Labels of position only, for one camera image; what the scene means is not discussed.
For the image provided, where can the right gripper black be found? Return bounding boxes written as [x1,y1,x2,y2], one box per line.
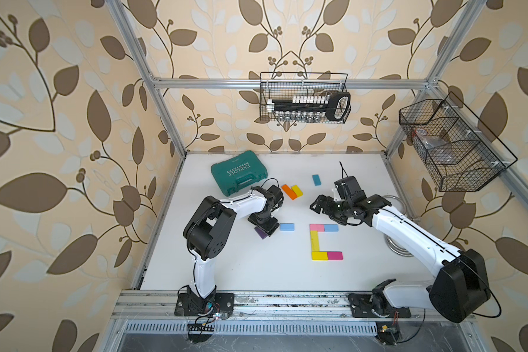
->
[310,194,352,224]

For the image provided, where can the purple block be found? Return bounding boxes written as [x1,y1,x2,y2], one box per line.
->
[255,227,268,240]

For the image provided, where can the light blue block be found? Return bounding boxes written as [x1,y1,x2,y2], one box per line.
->
[324,224,339,233]
[280,223,295,232]

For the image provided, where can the pink block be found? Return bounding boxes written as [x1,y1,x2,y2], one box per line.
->
[309,224,325,233]

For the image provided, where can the orange long block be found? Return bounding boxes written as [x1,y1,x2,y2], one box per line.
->
[281,184,298,200]

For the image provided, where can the long yellow-green block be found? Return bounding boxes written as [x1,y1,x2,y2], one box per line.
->
[309,230,320,252]

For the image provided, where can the magenta block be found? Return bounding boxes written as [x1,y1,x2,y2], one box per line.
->
[327,252,344,261]

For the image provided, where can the yellow block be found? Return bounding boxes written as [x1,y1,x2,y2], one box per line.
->
[312,251,329,261]
[291,185,304,199]

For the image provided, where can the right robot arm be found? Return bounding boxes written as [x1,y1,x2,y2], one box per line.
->
[309,176,494,323]

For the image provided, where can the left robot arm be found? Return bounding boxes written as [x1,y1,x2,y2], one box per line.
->
[182,185,284,316]

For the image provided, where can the teal block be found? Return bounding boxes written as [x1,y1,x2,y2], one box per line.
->
[312,175,322,186]

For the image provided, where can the yellow block beside orange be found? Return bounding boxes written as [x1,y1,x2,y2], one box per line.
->
[291,185,304,199]

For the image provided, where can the green plastic tool case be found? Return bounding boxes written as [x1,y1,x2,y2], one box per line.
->
[211,150,268,197]

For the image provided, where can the black tool in basket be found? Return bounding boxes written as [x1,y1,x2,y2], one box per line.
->
[264,92,351,124]

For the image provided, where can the plastic bag in basket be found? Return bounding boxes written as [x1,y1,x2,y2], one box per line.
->
[415,129,456,165]

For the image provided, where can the metal flexible hose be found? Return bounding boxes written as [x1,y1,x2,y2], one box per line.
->
[380,194,417,258]

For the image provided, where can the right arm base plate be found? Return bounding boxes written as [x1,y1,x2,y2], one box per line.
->
[347,293,412,319]

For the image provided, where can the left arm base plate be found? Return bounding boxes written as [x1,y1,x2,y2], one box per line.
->
[174,291,235,319]

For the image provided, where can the right wire basket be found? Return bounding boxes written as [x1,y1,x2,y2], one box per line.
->
[399,92,518,192]

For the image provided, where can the wire basket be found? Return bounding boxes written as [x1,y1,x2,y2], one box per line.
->
[259,71,351,125]
[399,92,518,192]

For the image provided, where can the back wire basket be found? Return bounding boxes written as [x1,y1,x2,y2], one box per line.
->
[259,71,351,125]

